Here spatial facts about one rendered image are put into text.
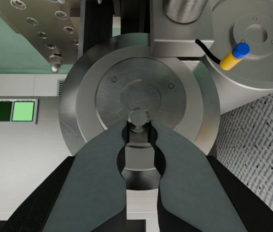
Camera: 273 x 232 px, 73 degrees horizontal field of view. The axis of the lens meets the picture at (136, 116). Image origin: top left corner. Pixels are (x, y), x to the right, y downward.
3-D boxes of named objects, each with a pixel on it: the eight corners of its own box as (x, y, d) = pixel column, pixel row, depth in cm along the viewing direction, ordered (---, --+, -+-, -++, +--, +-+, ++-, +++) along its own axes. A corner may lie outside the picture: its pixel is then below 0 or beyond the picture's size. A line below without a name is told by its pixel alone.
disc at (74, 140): (215, 33, 18) (227, 192, 16) (213, 36, 19) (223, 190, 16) (65, 30, 18) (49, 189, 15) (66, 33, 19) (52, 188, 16)
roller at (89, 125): (200, 46, 18) (207, 171, 16) (161, 108, 43) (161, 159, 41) (79, 43, 18) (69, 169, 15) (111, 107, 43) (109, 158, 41)
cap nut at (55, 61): (60, 55, 51) (59, 70, 50) (65, 61, 55) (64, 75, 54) (47, 55, 51) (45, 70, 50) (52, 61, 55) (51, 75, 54)
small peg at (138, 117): (150, 127, 12) (128, 129, 12) (147, 132, 14) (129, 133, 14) (148, 106, 12) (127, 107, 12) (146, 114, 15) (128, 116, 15)
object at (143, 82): (189, 60, 16) (183, 151, 14) (183, 71, 18) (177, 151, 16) (101, 50, 16) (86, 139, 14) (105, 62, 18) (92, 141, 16)
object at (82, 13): (90, -80, 22) (82, 63, 19) (112, 37, 45) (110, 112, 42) (85, -80, 22) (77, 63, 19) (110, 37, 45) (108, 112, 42)
